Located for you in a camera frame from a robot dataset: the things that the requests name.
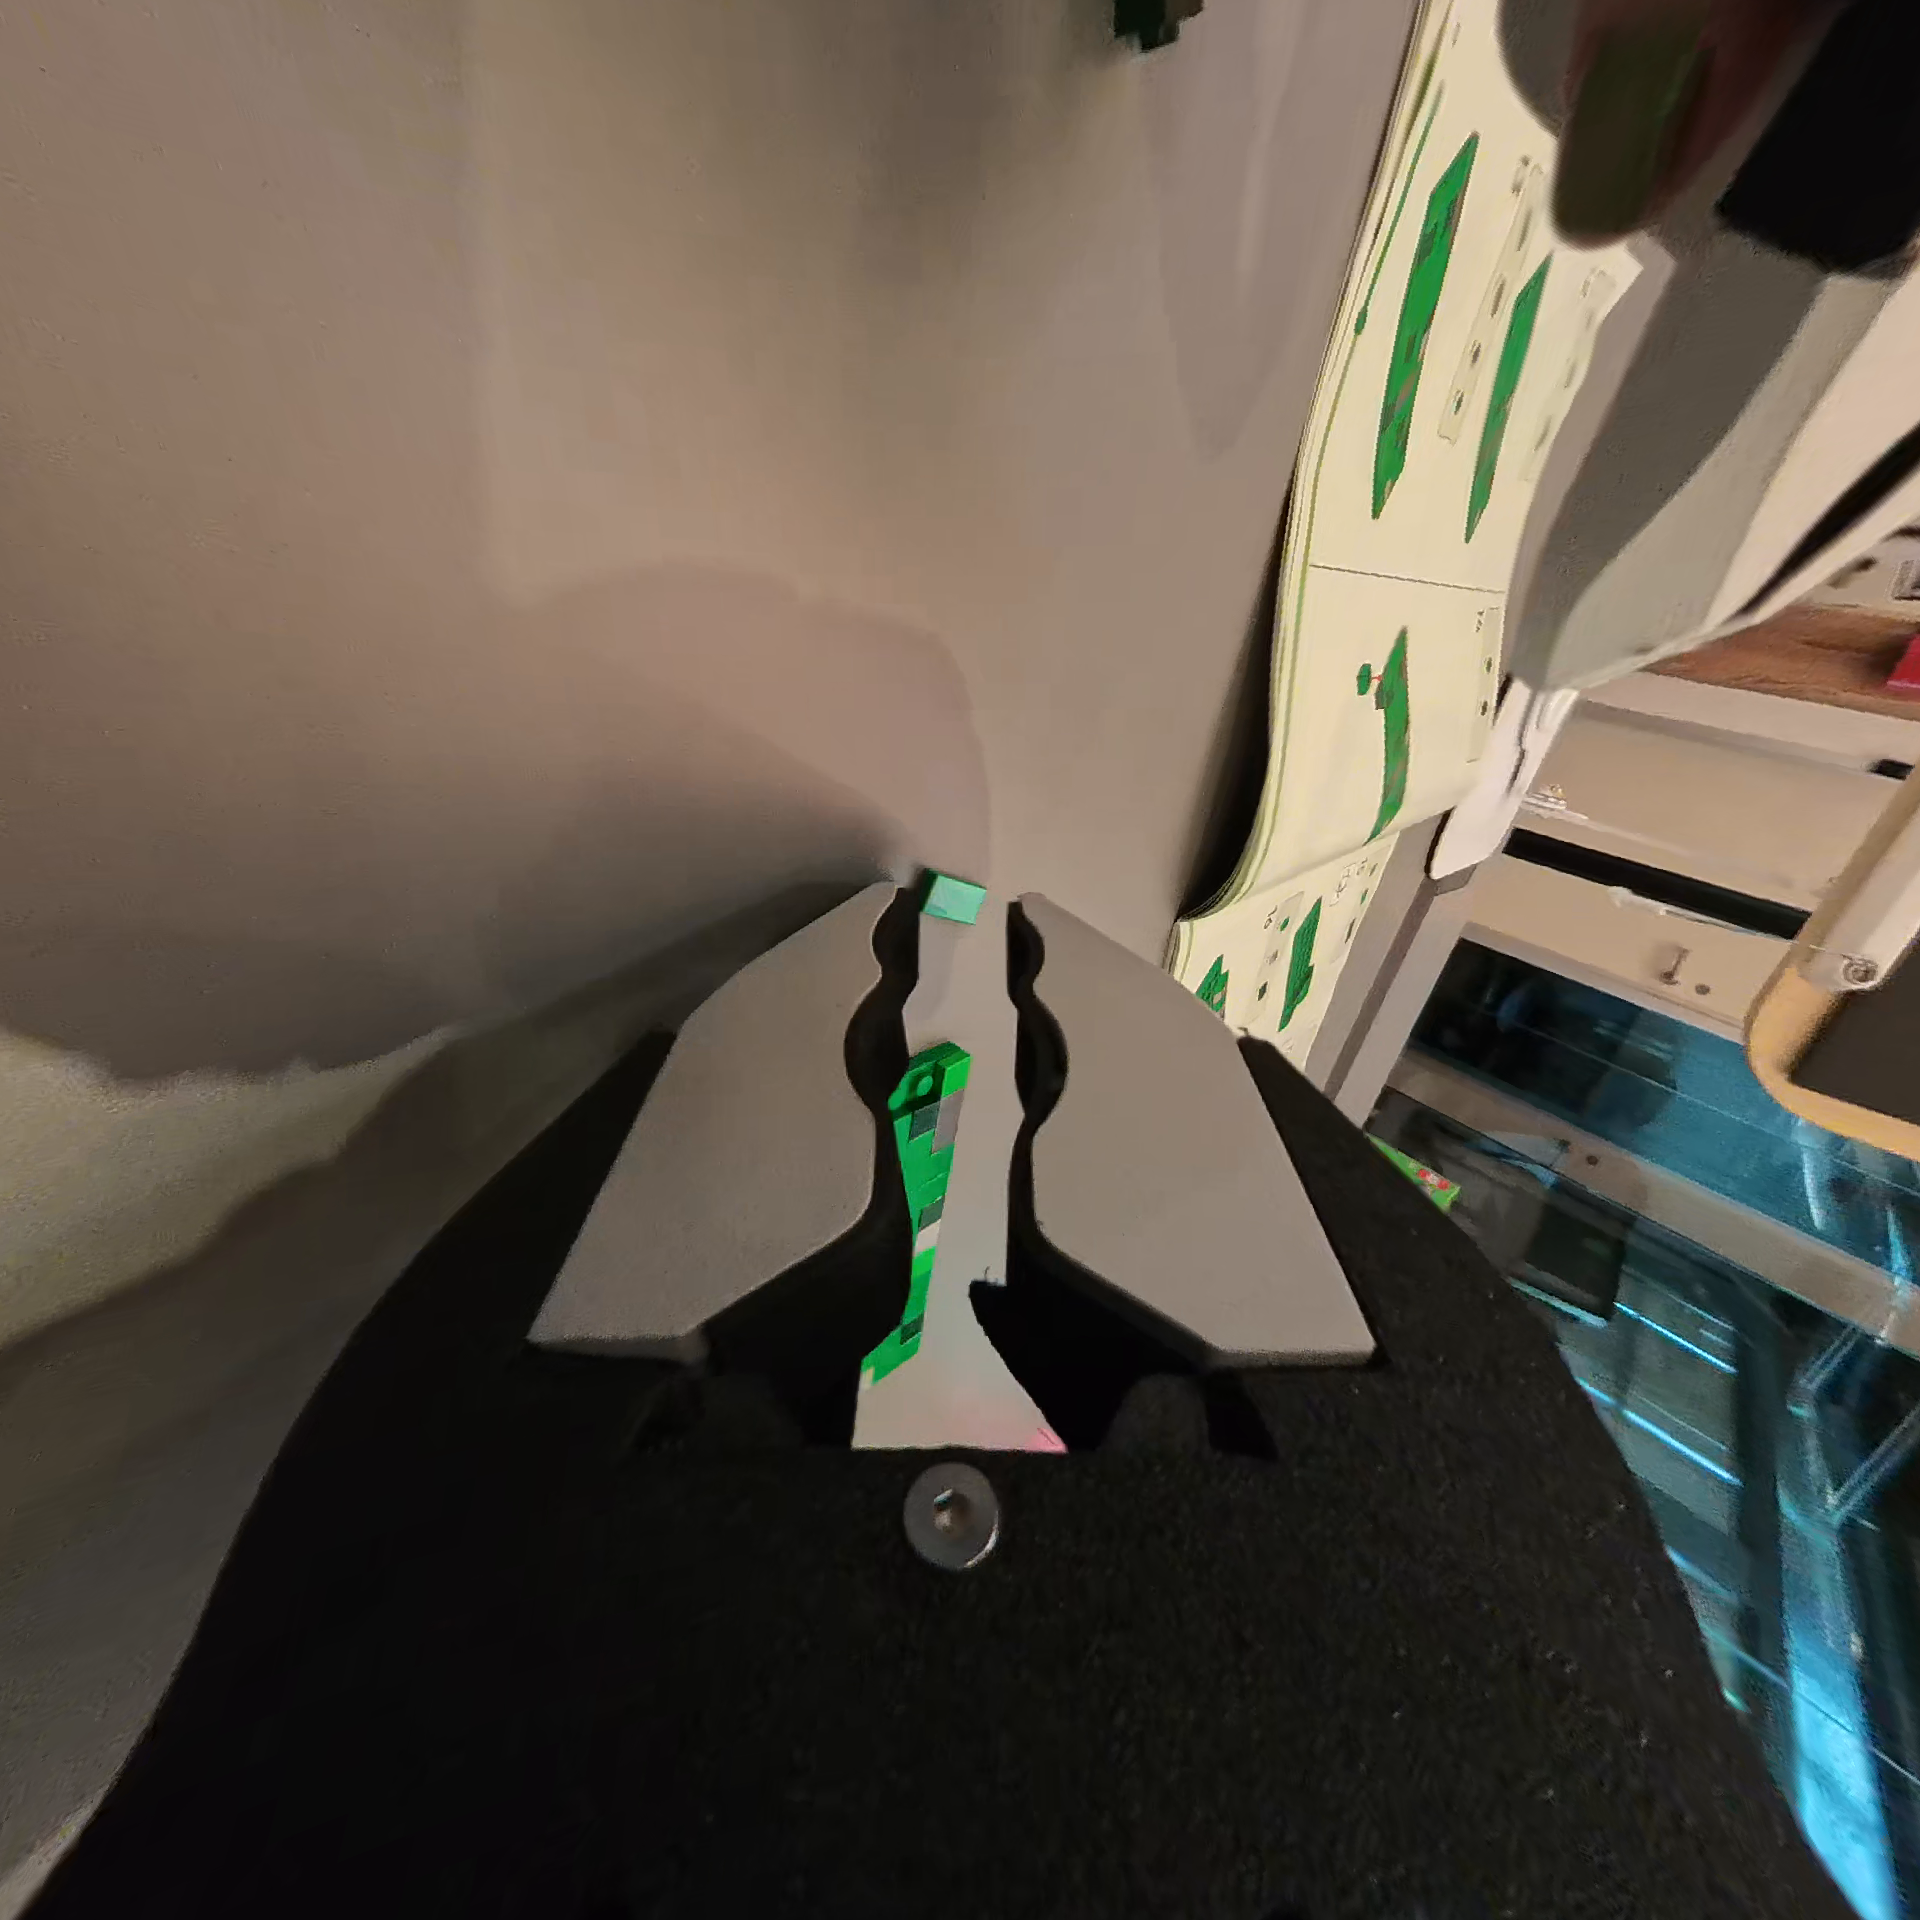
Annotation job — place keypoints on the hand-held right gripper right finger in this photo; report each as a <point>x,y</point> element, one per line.
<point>1186,1201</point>

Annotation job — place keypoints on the black desk divider panel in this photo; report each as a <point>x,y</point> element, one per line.
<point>1853,1035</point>

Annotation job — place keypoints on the person's left hand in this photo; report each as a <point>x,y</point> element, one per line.
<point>1633,121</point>

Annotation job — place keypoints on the bright green small brick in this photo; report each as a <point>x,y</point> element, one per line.
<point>953,900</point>

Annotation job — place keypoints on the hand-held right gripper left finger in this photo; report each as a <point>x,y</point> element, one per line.
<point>719,1185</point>

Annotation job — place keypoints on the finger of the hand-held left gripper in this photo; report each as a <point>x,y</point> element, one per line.
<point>1867,436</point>
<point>1633,494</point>

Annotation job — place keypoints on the green brick plate assembly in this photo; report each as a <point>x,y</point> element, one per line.
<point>920,1201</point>

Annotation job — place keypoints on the grey desk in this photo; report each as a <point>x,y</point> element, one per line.
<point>450,450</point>

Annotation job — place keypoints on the dark wooden table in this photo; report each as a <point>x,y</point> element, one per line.
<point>1784,652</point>

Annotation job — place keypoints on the open instruction booklet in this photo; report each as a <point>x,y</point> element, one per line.
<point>1423,706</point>

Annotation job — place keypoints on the dark green brick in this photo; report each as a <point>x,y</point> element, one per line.
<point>1158,17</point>

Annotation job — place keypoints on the glass partition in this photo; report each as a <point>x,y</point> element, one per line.
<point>1651,1278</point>

